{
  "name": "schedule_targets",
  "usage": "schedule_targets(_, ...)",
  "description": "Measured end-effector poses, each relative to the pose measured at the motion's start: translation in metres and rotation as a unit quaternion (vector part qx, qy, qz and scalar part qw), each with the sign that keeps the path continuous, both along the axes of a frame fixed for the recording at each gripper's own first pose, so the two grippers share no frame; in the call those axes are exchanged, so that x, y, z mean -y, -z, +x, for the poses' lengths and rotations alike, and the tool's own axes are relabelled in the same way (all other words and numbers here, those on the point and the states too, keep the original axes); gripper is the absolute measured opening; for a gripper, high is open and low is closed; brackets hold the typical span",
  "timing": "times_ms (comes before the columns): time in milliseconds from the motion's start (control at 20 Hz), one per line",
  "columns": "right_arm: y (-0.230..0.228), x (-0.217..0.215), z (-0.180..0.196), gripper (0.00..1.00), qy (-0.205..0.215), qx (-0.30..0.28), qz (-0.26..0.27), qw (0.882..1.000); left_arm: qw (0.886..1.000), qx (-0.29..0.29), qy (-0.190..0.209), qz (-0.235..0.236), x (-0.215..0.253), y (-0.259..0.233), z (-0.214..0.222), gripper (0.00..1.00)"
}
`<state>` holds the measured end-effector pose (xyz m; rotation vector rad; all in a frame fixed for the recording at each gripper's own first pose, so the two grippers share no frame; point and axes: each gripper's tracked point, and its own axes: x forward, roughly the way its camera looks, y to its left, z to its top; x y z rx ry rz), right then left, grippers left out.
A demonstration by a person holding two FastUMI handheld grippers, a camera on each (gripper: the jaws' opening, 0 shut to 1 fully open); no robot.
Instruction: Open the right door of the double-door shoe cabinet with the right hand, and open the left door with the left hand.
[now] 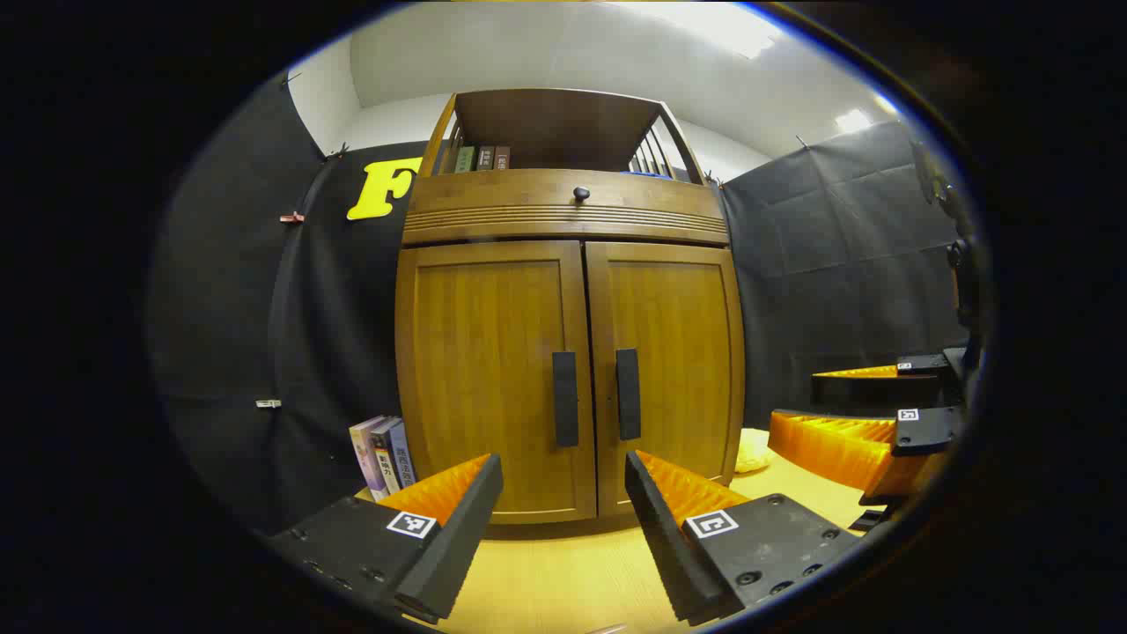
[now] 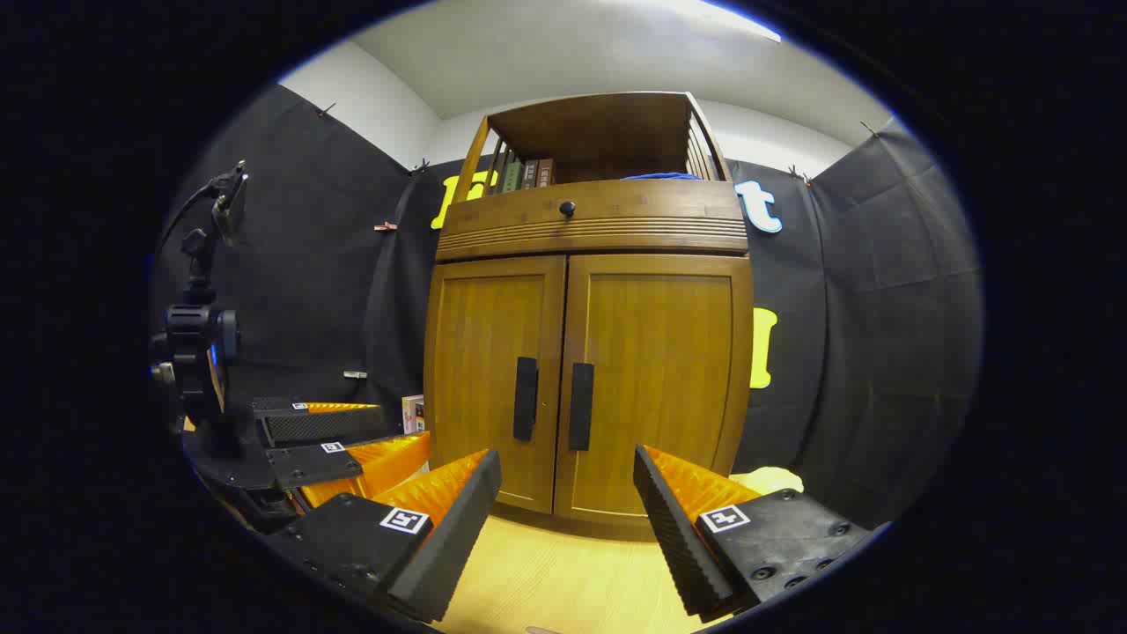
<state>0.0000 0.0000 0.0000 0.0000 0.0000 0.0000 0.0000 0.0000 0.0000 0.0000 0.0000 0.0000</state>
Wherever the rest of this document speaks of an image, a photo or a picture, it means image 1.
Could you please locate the lavender book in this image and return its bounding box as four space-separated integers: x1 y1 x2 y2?
350 416 388 503

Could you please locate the wooden shoe cabinet door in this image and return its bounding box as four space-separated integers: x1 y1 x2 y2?
586 240 746 518
396 240 598 525

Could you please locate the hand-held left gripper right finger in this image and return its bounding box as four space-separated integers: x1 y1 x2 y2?
625 449 864 628

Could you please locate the black backdrop cloth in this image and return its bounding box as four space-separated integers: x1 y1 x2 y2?
150 79 969 534

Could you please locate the wooden drawer with black knob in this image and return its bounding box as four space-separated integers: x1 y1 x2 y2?
402 169 730 246

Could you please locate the large ceiling light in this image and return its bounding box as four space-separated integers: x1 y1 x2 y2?
616 2 784 61

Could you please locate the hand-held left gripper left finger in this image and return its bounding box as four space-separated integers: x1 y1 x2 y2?
264 453 505 626

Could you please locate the wooden double-door shoe cabinet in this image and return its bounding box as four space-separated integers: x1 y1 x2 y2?
394 88 748 529

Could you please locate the yellow cloth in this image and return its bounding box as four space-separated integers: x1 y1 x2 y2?
735 429 776 474

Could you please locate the blue-grey book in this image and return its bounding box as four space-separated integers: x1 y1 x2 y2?
387 421 416 490

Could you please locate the black and yellow book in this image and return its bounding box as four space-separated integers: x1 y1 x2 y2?
370 419 401 494

